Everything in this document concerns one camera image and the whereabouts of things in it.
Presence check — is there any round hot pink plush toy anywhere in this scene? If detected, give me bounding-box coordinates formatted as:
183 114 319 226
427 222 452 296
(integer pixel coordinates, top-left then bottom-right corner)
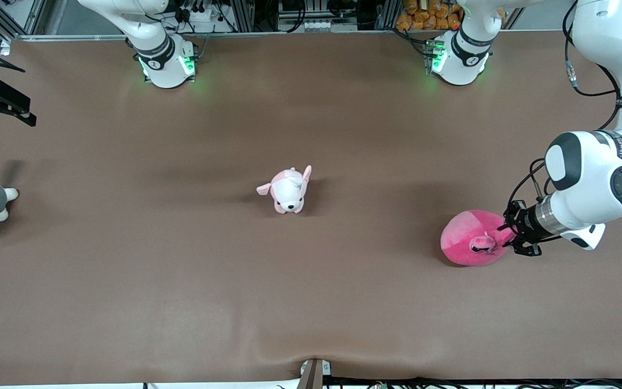
440 210 512 267

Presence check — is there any brown table cover cloth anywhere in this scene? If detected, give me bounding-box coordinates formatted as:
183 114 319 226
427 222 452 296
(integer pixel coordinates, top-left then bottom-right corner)
0 30 622 385

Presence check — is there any bag of orange toys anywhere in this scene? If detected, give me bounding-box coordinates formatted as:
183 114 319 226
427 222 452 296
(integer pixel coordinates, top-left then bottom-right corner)
396 0 463 31

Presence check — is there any pale pink plush dog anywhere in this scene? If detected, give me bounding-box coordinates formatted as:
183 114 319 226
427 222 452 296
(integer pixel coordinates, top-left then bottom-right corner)
256 165 313 214

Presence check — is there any metal table edge clamp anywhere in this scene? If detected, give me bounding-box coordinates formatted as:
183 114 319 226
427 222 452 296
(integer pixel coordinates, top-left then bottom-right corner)
296 359 332 389

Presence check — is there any white power strip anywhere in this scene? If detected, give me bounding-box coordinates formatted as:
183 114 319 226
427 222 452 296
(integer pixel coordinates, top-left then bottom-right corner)
300 19 340 32

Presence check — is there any aluminium table frame rail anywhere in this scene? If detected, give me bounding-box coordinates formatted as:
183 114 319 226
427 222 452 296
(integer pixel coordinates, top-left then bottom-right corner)
11 30 452 42

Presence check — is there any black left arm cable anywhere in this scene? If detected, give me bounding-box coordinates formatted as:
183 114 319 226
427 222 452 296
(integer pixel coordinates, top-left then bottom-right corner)
505 0 622 218

